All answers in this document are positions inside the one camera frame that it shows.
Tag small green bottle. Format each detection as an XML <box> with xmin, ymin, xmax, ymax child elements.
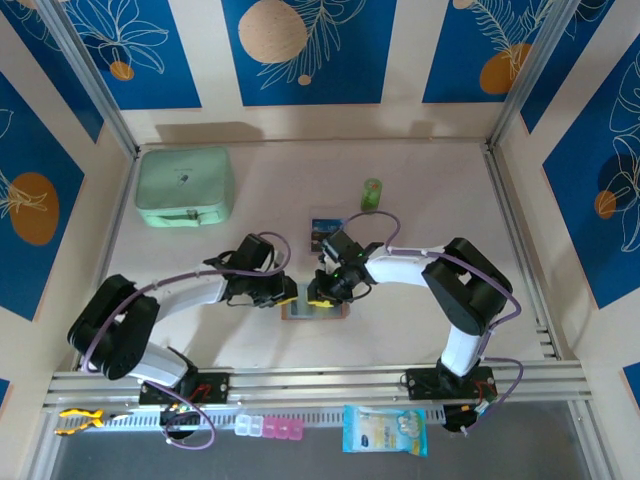
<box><xmin>360</xmin><ymin>177</ymin><xmax>384</xmax><ymax>211</ymax></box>

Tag mint green zip pouch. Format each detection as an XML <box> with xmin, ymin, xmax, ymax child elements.
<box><xmin>134</xmin><ymin>145</ymin><xmax>236</xmax><ymax>230</ymax></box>

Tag pink pill box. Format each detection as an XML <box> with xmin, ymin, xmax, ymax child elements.
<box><xmin>262</xmin><ymin>417</ymin><xmax>305</xmax><ymax>442</ymax></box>

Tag clear pill box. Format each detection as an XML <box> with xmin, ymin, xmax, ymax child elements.
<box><xmin>234</xmin><ymin>414</ymin><xmax>265</xmax><ymax>438</ymax></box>

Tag wet wipes pack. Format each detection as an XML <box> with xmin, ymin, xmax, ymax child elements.
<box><xmin>342</xmin><ymin>404</ymin><xmax>430</xmax><ymax>458</ymax></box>

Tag yellow black pliers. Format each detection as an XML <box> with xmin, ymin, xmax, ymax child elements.
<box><xmin>57</xmin><ymin>407</ymin><xmax>134</xmax><ymax>436</ymax></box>

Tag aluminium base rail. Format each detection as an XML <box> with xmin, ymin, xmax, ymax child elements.
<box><xmin>42</xmin><ymin>358</ymin><xmax>596</xmax><ymax>409</ymax></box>

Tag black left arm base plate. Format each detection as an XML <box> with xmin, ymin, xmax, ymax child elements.
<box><xmin>138</xmin><ymin>372</ymin><xmax>231</xmax><ymax>405</ymax></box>

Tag slotted cable duct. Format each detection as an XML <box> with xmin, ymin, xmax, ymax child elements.
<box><xmin>54</xmin><ymin>405</ymin><xmax>446</xmax><ymax>432</ymax></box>

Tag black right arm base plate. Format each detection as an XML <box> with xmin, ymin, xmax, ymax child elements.
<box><xmin>405</xmin><ymin>367</ymin><xmax>496</xmax><ymax>401</ymax></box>

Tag aluminium side rail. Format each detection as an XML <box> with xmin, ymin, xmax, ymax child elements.
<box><xmin>482</xmin><ymin>142</ymin><xmax>564</xmax><ymax>361</ymax></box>
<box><xmin>74</xmin><ymin>144</ymin><xmax>144</xmax><ymax>371</ymax></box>

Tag aluminium corner post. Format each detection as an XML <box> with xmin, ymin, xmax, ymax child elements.
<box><xmin>487</xmin><ymin>0</ymin><xmax>584</xmax><ymax>151</ymax></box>
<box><xmin>37</xmin><ymin>0</ymin><xmax>140</xmax><ymax>159</ymax></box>

